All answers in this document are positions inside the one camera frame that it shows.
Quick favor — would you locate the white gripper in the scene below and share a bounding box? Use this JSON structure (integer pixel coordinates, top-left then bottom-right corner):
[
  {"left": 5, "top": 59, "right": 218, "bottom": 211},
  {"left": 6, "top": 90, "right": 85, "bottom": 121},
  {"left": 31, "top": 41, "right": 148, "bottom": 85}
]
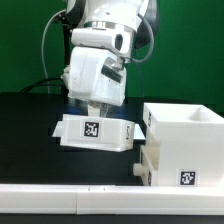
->
[{"left": 63, "top": 47, "right": 126, "bottom": 118}]

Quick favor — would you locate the white drawer without knob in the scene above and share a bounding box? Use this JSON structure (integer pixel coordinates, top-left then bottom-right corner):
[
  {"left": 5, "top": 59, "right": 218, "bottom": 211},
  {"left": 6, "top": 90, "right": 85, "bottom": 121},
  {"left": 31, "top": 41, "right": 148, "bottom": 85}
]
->
[{"left": 60, "top": 114, "right": 135, "bottom": 152}]

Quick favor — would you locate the white drawer with knob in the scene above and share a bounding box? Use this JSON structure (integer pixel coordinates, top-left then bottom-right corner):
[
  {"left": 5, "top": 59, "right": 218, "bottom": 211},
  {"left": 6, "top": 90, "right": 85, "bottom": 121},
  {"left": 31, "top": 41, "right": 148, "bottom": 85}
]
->
[{"left": 133, "top": 146, "right": 160, "bottom": 186}]

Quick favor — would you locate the white drawer housing box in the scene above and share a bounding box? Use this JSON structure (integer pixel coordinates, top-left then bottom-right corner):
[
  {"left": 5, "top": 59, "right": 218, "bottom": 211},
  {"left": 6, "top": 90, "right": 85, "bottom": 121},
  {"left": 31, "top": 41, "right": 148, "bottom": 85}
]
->
[{"left": 142, "top": 103, "right": 224, "bottom": 187}]

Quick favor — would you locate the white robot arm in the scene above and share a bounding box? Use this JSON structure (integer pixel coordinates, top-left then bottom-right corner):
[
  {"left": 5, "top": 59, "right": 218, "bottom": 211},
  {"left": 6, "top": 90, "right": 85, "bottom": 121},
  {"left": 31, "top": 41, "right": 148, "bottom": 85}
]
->
[{"left": 63, "top": 0, "right": 160, "bottom": 117}]

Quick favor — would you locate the white paper with markers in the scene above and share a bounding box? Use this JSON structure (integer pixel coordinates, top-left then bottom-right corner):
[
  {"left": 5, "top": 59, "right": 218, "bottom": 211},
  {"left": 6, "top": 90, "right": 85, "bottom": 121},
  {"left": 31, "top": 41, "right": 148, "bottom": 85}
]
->
[{"left": 53, "top": 121, "right": 145, "bottom": 141}]

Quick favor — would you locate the black cable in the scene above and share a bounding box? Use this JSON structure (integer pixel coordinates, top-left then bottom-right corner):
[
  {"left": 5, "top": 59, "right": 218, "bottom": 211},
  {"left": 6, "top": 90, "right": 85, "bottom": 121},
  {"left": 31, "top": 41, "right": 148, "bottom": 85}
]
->
[{"left": 19, "top": 77, "right": 64, "bottom": 94}]

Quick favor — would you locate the white cable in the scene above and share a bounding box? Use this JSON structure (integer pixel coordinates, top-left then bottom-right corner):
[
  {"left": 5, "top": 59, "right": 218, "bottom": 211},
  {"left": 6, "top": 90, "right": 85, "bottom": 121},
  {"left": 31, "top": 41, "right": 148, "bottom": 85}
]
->
[{"left": 40, "top": 8, "right": 68, "bottom": 80}]

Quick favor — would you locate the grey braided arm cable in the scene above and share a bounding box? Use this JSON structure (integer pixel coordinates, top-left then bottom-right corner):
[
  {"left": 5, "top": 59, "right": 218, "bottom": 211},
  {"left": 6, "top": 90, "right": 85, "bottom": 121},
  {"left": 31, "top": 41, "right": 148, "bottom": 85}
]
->
[{"left": 131, "top": 11, "right": 156, "bottom": 65}]

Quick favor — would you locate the white front fence rail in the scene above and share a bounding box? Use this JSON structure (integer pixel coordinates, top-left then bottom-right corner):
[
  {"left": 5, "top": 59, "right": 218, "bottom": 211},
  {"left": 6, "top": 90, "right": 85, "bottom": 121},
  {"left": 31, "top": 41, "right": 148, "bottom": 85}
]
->
[{"left": 0, "top": 184, "right": 224, "bottom": 215}]

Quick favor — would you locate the black camera on stand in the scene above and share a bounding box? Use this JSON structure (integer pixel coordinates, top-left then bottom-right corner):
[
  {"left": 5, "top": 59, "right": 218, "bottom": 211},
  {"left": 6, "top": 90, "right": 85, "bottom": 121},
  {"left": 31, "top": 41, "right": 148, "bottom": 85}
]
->
[{"left": 54, "top": 11, "right": 73, "bottom": 96}]

